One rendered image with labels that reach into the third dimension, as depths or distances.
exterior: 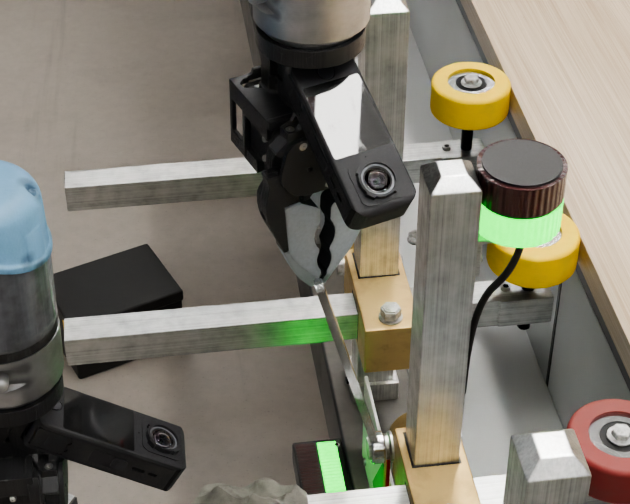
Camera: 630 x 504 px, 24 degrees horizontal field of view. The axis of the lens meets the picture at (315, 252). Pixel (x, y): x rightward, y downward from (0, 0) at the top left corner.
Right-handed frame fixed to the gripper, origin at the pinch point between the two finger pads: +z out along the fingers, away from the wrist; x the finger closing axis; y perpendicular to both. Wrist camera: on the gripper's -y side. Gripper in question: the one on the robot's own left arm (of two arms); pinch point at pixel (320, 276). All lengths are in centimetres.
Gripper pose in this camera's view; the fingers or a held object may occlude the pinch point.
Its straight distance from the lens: 104.7
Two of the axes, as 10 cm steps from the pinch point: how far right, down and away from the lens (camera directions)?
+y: -4.7, -5.7, 6.7
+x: -8.8, 2.9, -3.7
